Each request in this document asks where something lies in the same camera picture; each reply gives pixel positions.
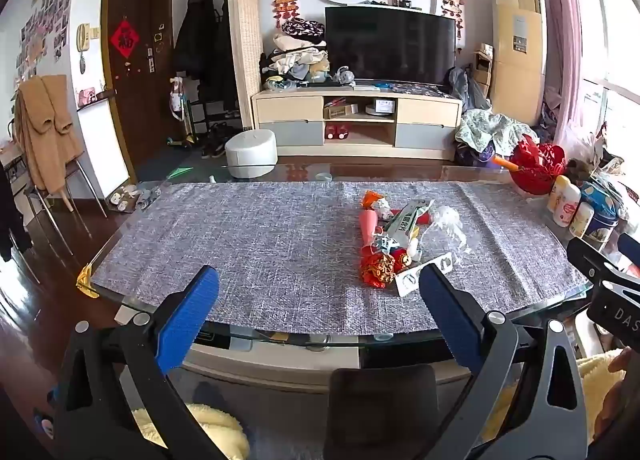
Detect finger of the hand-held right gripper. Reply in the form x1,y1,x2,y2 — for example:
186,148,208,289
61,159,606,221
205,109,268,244
566,237,632,287
618,233,640,263

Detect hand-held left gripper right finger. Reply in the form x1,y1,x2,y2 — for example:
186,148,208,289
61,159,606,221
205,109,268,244
417,264,591,460

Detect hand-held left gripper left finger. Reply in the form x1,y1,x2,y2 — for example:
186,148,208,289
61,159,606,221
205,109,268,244
47,265,236,460

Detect clear plastic bag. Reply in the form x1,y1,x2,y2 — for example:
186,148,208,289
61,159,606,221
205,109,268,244
420,205,474,257

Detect printed wrapper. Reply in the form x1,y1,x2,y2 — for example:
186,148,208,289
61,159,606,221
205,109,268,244
374,232,422,265

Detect long red block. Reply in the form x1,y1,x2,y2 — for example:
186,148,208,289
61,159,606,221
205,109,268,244
390,209,433,228

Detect green white wrapper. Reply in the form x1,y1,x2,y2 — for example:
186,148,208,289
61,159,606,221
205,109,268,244
382,199,434,237

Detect pink fish-shaped toy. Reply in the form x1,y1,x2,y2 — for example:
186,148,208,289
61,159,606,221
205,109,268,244
359,210,384,247

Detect black waste bin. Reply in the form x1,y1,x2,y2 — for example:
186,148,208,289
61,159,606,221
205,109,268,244
327,364,441,460

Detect person's right hand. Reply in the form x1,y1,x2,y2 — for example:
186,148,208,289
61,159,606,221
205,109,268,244
592,346,640,445

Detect blue round tin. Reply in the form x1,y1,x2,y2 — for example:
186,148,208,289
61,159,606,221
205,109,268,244
580,182,627,253

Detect small white bottle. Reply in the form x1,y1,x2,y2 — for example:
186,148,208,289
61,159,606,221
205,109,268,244
569,202,596,239

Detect pink label white bottle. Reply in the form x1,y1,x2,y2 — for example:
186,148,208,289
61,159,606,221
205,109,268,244
554,182,583,229

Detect yellow capped white bottle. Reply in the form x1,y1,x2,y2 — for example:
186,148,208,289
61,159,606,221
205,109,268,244
547,175,572,213

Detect heap of plastic bags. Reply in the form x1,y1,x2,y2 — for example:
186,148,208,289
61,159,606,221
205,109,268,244
565,127,640,221

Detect yellow table corner guard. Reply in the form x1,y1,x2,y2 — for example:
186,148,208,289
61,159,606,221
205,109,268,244
76,264,101,299

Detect red plastic basket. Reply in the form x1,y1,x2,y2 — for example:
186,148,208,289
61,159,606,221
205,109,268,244
509,135,568,197

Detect grey woven table mat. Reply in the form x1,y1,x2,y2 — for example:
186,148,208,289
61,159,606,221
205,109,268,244
90,181,593,338

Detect grey slippers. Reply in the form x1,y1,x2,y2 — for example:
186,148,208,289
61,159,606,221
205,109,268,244
109,182,161,213

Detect floral blanket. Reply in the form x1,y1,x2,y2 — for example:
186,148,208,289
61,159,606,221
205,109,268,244
457,108,540,161

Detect metal chair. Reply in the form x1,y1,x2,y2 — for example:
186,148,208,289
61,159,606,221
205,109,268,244
19,90,109,261

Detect white round stool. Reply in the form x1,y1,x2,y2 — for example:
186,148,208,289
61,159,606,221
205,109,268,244
224,130,279,179

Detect window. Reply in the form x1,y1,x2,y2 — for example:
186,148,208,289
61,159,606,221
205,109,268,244
570,0,640,221

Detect dark shoes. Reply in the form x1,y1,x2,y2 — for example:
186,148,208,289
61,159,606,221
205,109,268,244
201,122,236,160

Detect whiteboard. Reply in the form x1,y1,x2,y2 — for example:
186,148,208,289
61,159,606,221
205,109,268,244
77,92,132,199

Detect dark hanging garment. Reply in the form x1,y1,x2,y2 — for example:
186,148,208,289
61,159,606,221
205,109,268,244
0,160,27,263

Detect child scooter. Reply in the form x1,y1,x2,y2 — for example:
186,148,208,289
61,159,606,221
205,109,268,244
167,76,199,149

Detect grey bag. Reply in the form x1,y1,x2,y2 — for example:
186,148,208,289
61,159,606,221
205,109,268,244
447,66,492,111

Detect stacked cardboard boxes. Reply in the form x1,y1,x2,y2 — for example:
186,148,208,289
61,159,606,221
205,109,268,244
472,44,496,101

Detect white round device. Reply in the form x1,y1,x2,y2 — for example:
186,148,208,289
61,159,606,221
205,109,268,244
364,98,399,117

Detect pink curtain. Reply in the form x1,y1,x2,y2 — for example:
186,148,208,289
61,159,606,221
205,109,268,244
530,0,582,143

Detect brown door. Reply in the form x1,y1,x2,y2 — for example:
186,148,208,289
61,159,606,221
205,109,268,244
102,0,177,181

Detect dark patterned cloth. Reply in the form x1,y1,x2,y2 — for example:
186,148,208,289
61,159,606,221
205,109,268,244
390,82,446,95

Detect beige television cabinet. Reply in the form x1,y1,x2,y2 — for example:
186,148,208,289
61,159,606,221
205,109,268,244
251,84,464,161

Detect standing air conditioner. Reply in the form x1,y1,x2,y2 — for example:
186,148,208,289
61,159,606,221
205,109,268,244
489,0,547,114

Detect cardboard box in cabinet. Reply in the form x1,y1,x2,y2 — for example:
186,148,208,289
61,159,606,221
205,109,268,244
323,98,359,120

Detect brown coat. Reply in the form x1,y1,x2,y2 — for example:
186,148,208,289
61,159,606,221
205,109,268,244
14,74,84,194

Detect black hanging coats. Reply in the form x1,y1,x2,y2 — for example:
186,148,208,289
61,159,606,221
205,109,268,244
172,0,239,114

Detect rattan folding screen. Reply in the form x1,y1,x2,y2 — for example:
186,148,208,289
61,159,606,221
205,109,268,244
229,0,264,131

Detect black television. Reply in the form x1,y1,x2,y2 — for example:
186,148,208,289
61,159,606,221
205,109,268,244
325,6,457,86

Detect pile of clothes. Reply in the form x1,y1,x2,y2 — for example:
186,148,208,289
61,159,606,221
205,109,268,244
260,18,332,91

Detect red diamond door decoration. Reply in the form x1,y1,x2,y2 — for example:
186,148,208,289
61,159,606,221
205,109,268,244
110,16,140,60

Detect beige intercom phone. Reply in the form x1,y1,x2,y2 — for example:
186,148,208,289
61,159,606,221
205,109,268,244
75,23,91,75

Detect group of wall photos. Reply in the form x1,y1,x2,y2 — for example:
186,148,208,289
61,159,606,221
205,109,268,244
14,0,71,76

